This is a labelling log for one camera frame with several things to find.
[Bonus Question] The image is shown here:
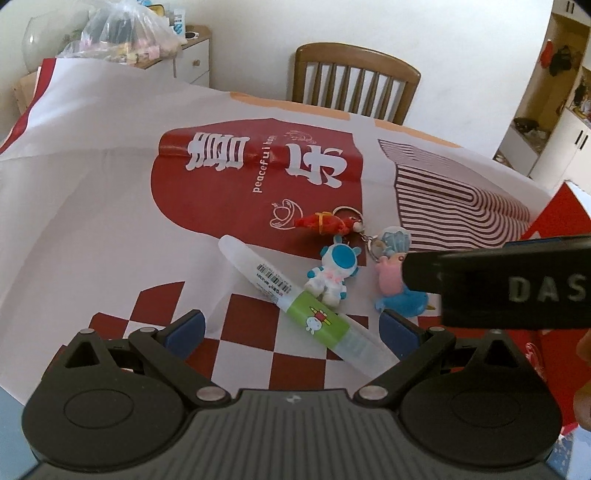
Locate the small white drawer cabinet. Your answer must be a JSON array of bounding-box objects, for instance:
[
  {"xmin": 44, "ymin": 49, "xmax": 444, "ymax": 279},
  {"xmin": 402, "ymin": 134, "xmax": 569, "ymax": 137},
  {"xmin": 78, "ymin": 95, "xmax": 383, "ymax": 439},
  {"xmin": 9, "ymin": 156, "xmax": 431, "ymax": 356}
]
[{"xmin": 134, "ymin": 25, "xmax": 213, "ymax": 88}]

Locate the clear plastic bag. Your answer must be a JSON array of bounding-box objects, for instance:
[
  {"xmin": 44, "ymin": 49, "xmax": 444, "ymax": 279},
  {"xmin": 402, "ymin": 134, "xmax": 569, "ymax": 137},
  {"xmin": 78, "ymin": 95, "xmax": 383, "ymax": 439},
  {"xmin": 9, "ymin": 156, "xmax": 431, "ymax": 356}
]
[{"xmin": 55, "ymin": 0, "xmax": 186, "ymax": 64}]

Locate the pink figure keychain blue hair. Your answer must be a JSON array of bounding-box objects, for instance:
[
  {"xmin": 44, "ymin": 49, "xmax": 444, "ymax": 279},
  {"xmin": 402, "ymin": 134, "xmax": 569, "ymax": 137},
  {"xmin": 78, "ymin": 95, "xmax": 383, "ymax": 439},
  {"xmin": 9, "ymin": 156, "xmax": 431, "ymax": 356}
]
[{"xmin": 373, "ymin": 226, "xmax": 437, "ymax": 319}]

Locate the white tube with green label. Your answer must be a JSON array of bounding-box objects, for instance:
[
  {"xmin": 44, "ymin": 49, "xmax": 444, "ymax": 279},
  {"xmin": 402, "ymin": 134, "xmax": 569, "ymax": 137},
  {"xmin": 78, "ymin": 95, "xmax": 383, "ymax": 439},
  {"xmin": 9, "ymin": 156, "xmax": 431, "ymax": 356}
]
[{"xmin": 218, "ymin": 234, "xmax": 400, "ymax": 376}]

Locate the person's right hand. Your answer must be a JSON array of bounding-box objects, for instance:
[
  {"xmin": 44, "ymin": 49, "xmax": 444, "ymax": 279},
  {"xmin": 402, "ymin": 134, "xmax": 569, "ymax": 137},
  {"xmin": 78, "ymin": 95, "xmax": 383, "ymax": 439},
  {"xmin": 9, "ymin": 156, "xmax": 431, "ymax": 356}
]
[{"xmin": 571, "ymin": 329, "xmax": 591, "ymax": 423}]

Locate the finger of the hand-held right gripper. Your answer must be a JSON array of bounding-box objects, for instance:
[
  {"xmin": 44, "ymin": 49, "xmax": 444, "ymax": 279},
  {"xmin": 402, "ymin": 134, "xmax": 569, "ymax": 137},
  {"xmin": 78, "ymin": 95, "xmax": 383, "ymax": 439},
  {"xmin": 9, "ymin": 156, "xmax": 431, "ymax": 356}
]
[{"xmin": 401, "ymin": 249, "xmax": 444, "ymax": 295}]

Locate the red figure keychain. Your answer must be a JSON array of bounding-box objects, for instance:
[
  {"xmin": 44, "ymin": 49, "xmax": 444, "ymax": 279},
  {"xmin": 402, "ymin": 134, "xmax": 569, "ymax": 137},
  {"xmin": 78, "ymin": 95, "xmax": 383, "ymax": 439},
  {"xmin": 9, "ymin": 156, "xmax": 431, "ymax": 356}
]
[{"xmin": 294, "ymin": 206, "xmax": 365, "ymax": 235}]

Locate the wooden chair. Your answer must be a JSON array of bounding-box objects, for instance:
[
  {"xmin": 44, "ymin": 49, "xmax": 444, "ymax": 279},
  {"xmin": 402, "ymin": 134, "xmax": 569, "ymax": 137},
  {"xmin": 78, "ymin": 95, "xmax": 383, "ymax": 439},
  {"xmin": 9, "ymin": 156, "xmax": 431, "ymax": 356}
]
[{"xmin": 292, "ymin": 42, "xmax": 422, "ymax": 126}]

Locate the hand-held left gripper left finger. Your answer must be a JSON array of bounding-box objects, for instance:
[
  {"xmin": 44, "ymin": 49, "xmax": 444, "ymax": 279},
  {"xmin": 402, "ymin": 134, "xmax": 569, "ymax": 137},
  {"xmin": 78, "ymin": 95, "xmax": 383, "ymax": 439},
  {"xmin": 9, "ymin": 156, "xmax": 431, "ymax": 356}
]
[{"xmin": 62, "ymin": 310, "xmax": 230, "ymax": 409}]

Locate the glass bowl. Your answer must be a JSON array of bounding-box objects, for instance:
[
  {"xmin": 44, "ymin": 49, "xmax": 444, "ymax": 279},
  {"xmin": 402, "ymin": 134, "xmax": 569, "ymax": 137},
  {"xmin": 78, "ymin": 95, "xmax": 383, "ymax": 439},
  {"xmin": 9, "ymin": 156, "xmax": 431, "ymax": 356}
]
[{"xmin": 23, "ymin": 13, "xmax": 89, "ymax": 73}]

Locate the blue and white astronaut keychain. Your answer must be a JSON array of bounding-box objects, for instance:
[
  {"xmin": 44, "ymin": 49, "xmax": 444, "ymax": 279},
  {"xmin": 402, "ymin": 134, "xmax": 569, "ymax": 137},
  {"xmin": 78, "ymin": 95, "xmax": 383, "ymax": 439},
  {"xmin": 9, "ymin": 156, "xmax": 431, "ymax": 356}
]
[{"xmin": 302, "ymin": 234, "xmax": 362, "ymax": 308}]

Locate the red and white printed tablecloth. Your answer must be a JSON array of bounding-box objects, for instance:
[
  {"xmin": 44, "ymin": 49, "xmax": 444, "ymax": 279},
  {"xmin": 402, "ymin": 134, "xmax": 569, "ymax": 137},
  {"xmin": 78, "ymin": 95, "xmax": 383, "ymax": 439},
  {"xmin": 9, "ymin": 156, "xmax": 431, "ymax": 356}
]
[{"xmin": 0, "ymin": 58, "xmax": 555, "ymax": 416}]

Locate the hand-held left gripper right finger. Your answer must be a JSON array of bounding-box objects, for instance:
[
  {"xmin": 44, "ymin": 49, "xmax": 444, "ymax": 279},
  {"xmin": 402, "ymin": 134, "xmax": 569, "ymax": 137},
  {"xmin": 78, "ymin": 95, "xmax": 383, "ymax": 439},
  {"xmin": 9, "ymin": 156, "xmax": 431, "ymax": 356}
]
[{"xmin": 353, "ymin": 309, "xmax": 521, "ymax": 409}]

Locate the white tall cabinet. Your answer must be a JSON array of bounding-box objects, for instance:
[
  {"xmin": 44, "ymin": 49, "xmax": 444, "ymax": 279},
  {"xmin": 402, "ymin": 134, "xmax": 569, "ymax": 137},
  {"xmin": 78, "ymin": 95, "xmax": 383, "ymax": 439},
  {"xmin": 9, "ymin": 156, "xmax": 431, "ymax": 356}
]
[{"xmin": 493, "ymin": 0, "xmax": 591, "ymax": 190}]

